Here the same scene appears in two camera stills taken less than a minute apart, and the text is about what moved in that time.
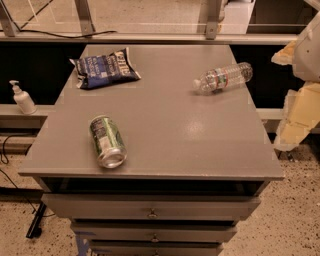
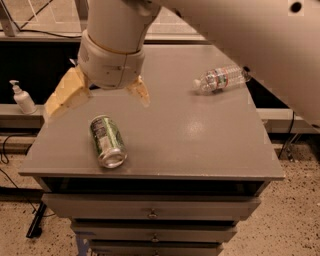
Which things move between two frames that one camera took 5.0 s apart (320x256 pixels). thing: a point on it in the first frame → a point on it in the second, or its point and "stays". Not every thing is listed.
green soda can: x=108 y=141 stays
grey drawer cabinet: x=196 y=164 stays
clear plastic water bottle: x=216 y=80 stays
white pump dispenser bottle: x=23 y=99 stays
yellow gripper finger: x=301 y=115 → x=139 y=88
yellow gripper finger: x=286 y=55 → x=71 y=88
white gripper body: x=308 y=55 → x=111 y=68
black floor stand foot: x=35 y=228 stays
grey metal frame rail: x=85 y=35 stays
